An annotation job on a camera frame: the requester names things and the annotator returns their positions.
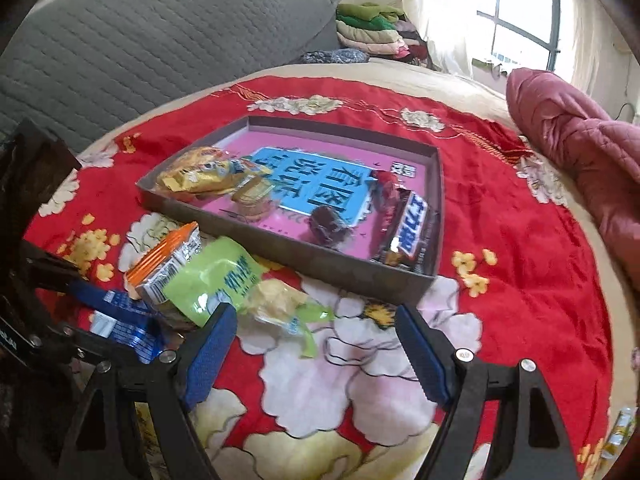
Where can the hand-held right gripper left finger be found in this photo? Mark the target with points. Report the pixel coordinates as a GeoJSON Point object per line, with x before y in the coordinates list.
{"type": "Point", "coordinates": [210, 355]}

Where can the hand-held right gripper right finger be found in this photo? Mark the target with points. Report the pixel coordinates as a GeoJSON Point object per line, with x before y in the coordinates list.
{"type": "Point", "coordinates": [420, 355]}

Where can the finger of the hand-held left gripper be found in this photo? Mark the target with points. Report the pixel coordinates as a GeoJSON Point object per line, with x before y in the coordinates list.
{"type": "Point", "coordinates": [85, 342]}
{"type": "Point", "coordinates": [47, 267]}

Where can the blue biscuit packet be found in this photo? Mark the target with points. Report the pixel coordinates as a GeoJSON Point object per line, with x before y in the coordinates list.
{"type": "Point", "coordinates": [125, 320]}

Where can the green snack packet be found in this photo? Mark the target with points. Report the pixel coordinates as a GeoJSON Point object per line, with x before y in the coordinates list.
{"type": "Point", "coordinates": [220, 275]}

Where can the orange clear snack packet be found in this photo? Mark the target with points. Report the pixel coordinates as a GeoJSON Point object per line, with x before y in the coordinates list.
{"type": "Point", "coordinates": [165, 260]}

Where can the brown chocolate bar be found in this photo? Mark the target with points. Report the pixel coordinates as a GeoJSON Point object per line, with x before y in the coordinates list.
{"type": "Point", "coordinates": [410, 225]}

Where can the shallow grey cardboard box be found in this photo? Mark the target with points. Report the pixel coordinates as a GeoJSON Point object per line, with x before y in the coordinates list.
{"type": "Point", "coordinates": [300, 260]}

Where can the round brown snack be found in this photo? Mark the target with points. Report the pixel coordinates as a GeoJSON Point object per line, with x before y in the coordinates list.
{"type": "Point", "coordinates": [327, 225]}

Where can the peach snack packet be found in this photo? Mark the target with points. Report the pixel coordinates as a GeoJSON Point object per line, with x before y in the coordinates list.
{"type": "Point", "coordinates": [255, 200]}

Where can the yellow cartoon cow packet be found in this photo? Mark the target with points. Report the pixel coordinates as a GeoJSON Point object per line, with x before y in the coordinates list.
{"type": "Point", "coordinates": [195, 177]}

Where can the red floral blanket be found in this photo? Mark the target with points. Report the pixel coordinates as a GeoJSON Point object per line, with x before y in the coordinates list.
{"type": "Point", "coordinates": [525, 260]}

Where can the red snack packet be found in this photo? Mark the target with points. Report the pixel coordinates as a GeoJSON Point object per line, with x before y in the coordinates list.
{"type": "Point", "coordinates": [385, 192]}

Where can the grey quilted mattress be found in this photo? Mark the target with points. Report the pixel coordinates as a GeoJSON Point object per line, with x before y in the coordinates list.
{"type": "Point", "coordinates": [150, 50]}

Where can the pink picture book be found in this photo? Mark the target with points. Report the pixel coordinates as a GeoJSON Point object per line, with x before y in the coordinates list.
{"type": "Point", "coordinates": [330, 195]}

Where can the clear rice cracker packet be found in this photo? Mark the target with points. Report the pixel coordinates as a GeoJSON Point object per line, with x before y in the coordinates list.
{"type": "Point", "coordinates": [252, 166]}

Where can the small yellow green packet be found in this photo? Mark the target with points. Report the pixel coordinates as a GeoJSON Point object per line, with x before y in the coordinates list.
{"type": "Point", "coordinates": [617, 435]}

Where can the pink quilt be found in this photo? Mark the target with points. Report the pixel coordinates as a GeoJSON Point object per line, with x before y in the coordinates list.
{"type": "Point", "coordinates": [575, 135]}

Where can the dark patterned cloth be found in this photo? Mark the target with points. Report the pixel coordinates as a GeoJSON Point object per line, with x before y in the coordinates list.
{"type": "Point", "coordinates": [332, 56]}

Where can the stack of folded clothes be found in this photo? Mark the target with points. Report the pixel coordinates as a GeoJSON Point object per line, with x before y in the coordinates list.
{"type": "Point", "coordinates": [380, 30]}

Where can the white curtain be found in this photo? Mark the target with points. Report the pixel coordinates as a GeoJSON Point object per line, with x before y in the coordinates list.
{"type": "Point", "coordinates": [445, 10]}

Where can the window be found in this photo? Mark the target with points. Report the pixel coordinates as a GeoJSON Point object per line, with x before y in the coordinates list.
{"type": "Point", "coordinates": [525, 15]}

